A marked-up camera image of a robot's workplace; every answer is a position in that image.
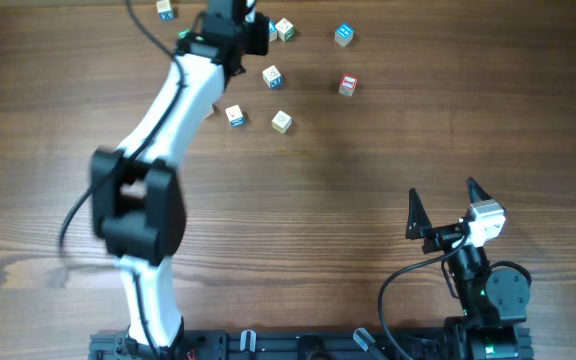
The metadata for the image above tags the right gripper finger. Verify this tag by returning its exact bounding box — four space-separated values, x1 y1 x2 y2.
466 177 492 203
405 188 432 239

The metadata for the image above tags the white block bird picture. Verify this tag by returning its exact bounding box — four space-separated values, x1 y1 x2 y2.
225 105 245 127

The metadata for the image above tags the white block yellow O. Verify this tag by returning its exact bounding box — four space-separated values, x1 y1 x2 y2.
271 111 292 134

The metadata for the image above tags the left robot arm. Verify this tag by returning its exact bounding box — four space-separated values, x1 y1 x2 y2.
90 1 269 359

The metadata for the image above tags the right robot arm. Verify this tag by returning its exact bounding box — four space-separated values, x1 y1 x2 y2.
406 178 534 360

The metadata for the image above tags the left green Z block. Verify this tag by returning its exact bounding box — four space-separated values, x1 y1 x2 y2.
177 28 192 40

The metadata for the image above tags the blue L block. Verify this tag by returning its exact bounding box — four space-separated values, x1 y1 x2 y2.
268 20 278 42

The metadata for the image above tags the white block green N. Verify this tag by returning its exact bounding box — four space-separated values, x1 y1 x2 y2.
276 18 295 42

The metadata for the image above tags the block with blue X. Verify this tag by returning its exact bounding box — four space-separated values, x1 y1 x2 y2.
156 0 175 22

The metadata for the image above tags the white block blue D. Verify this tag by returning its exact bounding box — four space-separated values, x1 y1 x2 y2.
262 65 283 89

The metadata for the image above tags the yellow S block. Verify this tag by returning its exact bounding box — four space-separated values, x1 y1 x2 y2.
204 105 215 119

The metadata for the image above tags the blue top block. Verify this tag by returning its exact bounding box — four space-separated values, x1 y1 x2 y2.
334 23 354 47

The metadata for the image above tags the red top block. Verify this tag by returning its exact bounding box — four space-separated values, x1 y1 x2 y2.
339 74 358 96

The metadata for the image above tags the right camera cable black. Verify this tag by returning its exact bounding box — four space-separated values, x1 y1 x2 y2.
377 239 465 360

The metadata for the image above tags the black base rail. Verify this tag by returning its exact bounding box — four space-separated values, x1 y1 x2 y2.
88 327 535 360

